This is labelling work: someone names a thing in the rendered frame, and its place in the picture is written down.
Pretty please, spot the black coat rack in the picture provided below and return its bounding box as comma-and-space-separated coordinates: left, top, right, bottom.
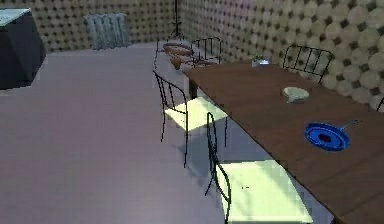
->
168, 0, 184, 39

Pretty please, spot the small round brown table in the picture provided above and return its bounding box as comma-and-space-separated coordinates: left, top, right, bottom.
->
162, 41, 196, 71

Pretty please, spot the brown wooden dining table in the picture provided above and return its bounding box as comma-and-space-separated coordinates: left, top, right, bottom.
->
182, 62, 384, 224

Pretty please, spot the blue frying pan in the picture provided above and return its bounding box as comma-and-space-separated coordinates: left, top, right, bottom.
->
304, 119, 362, 152

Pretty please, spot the dark grey cabinet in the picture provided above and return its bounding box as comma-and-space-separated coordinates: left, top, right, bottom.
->
0, 7, 47, 90

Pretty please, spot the black wire chair cream seat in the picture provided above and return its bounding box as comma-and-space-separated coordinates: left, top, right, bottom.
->
204, 111, 314, 224
152, 69, 229, 169

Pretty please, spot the grey wall radiator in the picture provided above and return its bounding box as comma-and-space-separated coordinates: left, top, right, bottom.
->
83, 12, 132, 51

